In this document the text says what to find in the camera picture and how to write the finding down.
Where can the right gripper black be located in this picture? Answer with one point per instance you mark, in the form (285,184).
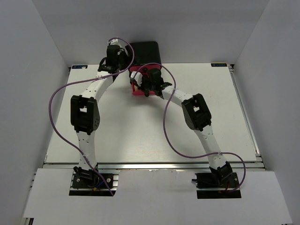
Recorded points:
(144,79)

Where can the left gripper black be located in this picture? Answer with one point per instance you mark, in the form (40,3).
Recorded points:
(129,59)

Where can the pink drawer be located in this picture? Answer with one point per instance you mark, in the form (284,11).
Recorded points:
(141,68)
(143,90)

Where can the black drawer cabinet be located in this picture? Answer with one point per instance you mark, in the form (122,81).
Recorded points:
(146,52)

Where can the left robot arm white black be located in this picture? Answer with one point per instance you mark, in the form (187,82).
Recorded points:
(85,116)

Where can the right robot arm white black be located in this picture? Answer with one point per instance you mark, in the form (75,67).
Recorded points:
(196,115)

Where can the left blue table label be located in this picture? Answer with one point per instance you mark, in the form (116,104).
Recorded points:
(79,66)

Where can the blue table label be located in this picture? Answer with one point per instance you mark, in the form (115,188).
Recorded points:
(218,64)
(79,66)

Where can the right blue table label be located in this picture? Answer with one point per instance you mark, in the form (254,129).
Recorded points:
(218,64)

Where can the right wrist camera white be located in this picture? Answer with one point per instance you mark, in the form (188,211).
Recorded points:
(136,78)

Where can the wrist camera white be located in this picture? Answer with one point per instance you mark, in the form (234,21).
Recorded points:
(136,78)
(114,41)

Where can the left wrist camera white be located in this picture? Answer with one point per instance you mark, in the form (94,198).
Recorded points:
(114,41)

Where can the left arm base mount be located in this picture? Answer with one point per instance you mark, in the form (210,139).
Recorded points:
(89,183)

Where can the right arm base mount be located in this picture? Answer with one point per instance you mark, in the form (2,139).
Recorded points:
(208,186)

